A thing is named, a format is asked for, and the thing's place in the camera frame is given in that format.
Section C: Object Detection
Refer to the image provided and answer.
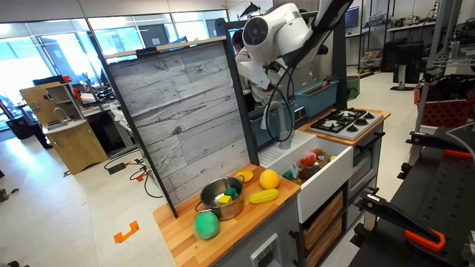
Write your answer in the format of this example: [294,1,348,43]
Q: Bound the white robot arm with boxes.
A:
[238,0,354,87]

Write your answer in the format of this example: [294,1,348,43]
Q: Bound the grey toy faucet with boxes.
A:
[270,101,293,150]

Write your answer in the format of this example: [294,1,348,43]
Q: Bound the yellow toy lemon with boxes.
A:
[259,169,279,190]

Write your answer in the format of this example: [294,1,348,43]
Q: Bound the green and yellow sponge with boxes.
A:
[215,187,239,205]

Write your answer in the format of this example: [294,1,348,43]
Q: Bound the grey wood backsplash panel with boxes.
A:
[106,37,259,213]

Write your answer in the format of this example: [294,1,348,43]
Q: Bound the green toy vegetable in sink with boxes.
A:
[282,169,299,181]

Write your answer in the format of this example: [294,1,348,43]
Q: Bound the pink toy in sink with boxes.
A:
[300,151,316,166]

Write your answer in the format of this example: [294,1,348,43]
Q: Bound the steel cooking pot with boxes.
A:
[195,178,244,221]

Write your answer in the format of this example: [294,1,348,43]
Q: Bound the toy kitchen play set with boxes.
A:
[153,110,391,267]

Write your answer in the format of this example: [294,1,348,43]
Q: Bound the white toy sink basin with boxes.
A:
[259,130,354,221]

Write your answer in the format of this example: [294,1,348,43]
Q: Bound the green toy ball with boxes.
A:
[195,212,220,240]

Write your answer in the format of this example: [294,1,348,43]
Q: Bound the grey toy stove top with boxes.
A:
[310,108,383,141]

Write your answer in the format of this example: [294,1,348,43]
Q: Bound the wooden cabinet in background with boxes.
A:
[21,81,107,173]

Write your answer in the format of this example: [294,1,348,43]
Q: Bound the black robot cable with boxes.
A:
[264,64,297,145]

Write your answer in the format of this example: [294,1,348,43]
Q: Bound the orange handled clamp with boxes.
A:
[357,193,447,253]

